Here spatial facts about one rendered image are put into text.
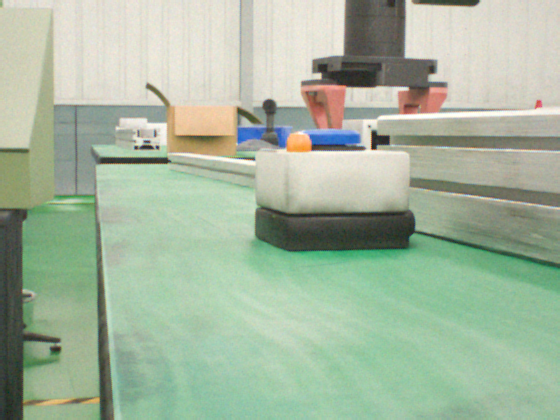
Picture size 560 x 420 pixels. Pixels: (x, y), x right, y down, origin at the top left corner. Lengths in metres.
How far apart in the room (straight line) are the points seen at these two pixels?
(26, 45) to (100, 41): 10.83
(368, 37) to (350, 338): 0.58
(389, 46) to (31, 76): 0.35
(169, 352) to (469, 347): 0.10
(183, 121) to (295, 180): 2.37
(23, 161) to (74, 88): 10.86
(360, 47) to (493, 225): 0.34
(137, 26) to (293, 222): 11.28
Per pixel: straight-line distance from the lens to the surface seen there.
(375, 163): 0.61
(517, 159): 0.58
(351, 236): 0.60
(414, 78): 0.91
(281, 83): 12.00
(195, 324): 0.37
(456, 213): 0.65
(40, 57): 1.01
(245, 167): 1.31
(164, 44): 11.88
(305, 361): 0.31
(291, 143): 0.60
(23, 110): 0.96
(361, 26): 0.91
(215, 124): 2.96
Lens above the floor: 0.85
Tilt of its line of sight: 3 degrees down
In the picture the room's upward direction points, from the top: straight up
